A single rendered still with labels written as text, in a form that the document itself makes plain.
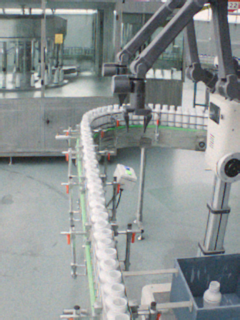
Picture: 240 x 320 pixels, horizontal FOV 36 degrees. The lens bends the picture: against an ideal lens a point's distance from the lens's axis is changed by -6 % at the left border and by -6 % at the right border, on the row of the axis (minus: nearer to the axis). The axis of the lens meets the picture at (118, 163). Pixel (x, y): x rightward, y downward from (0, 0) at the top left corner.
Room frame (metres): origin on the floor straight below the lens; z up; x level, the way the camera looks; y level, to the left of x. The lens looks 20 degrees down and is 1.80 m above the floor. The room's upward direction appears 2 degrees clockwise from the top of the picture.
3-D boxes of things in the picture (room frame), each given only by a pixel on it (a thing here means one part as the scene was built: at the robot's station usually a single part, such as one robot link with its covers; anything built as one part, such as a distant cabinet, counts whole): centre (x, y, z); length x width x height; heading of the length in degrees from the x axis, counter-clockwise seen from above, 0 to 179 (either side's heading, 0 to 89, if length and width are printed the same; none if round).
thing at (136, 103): (1.44, -0.06, 1.51); 0.10 x 0.07 x 0.07; 97
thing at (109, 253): (0.97, 0.02, 1.08); 0.06 x 0.06 x 0.17
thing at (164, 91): (7.51, -0.23, 1.15); 1.63 x 1.62 x 2.30; 8
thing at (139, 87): (1.44, -0.06, 1.57); 0.07 x 0.06 x 0.07; 100
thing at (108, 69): (1.89, 0.04, 1.61); 0.12 x 0.09 x 0.12; 100
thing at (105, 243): (1.02, 0.03, 1.08); 0.06 x 0.06 x 0.17
